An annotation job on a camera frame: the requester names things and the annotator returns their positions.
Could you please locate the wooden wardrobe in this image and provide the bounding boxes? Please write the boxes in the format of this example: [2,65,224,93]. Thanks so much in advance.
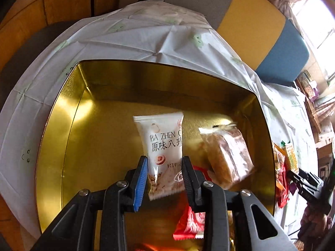
[1,0,119,66]

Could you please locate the grey yellow blue chair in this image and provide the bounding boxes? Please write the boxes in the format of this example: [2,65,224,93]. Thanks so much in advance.
[165,0,309,86]

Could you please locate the gold tin box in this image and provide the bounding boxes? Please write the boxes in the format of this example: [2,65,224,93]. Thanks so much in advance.
[35,60,275,232]

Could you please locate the purple snack packet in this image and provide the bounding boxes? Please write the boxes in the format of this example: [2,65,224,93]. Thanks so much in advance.
[289,182,297,195]

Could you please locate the person's right hand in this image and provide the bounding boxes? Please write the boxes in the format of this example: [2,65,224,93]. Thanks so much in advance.
[300,203,333,250]

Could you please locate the bright red snack packet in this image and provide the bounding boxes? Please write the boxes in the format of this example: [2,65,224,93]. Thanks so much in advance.
[275,166,290,208]

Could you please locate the white Ba Zhen snack packet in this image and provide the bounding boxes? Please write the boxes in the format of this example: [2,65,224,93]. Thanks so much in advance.
[133,112,184,201]

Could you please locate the clear brown pastry packet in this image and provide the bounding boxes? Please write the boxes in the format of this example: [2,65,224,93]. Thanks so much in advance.
[198,123,254,190]

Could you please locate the green cracker packet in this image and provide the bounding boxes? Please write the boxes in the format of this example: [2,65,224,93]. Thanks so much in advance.
[281,141,299,174]

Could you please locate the window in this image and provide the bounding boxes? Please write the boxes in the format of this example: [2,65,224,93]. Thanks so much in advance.
[292,0,335,83]

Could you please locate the white cloud-print tablecloth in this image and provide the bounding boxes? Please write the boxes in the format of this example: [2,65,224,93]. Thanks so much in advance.
[1,0,317,238]

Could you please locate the red patterned snack packet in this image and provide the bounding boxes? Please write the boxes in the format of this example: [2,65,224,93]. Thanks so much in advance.
[172,164,213,241]

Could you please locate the wooden side table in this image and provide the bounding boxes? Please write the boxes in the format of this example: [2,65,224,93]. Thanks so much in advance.
[295,78,321,133]

